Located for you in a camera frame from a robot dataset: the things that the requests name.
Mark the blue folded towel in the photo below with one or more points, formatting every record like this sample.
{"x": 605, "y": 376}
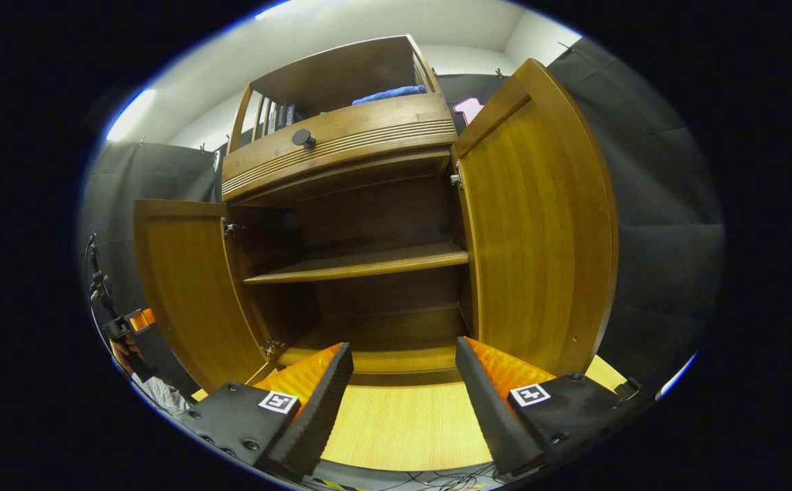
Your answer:
{"x": 389, "y": 94}

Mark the black round drawer knob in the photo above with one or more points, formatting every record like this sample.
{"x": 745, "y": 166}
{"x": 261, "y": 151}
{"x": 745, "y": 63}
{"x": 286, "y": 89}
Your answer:
{"x": 303, "y": 138}

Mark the dark book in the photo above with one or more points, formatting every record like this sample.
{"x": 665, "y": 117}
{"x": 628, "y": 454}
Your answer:
{"x": 281, "y": 116}

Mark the wooden ribbed drawer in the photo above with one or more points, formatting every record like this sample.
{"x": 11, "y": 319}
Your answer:
{"x": 355, "y": 140}

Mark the metal door hinge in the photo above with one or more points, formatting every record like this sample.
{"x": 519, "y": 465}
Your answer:
{"x": 457, "y": 175}
{"x": 230, "y": 229}
{"x": 271, "y": 348}

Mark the blue book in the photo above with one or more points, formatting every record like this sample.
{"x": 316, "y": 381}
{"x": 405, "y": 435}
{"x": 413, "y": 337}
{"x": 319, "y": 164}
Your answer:
{"x": 289, "y": 113}

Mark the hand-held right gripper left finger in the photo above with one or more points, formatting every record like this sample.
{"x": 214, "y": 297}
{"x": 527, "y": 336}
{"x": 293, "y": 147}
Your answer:
{"x": 314, "y": 416}

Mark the black backdrop cloth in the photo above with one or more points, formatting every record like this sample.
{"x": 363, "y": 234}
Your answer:
{"x": 662, "y": 239}

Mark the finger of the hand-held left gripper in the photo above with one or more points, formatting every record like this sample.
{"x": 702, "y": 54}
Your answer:
{"x": 142, "y": 320}

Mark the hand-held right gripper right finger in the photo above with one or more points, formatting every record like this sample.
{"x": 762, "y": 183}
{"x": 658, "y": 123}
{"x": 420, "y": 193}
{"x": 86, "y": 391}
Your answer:
{"x": 488, "y": 402}

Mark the wooden inner shelf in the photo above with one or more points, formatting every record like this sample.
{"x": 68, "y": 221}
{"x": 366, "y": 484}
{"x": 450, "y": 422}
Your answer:
{"x": 368, "y": 262}

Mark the wooden shoe cabinet door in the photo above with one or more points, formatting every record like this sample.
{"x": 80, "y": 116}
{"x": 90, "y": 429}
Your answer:
{"x": 191, "y": 293}
{"x": 539, "y": 232}

